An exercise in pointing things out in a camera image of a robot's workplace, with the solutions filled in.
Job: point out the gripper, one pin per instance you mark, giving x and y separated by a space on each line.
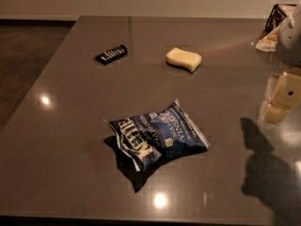
290 41

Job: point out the blue kettle chip bag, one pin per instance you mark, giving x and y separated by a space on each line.
167 134

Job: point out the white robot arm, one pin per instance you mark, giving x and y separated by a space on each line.
282 35

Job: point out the black rxbar chocolate bar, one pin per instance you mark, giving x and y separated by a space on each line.
112 54

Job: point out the white snack packet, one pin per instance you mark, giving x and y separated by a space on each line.
269 42

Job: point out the yellow sponge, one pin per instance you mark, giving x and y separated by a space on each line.
183 59

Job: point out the black wire basket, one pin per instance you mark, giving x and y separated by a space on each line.
278 13

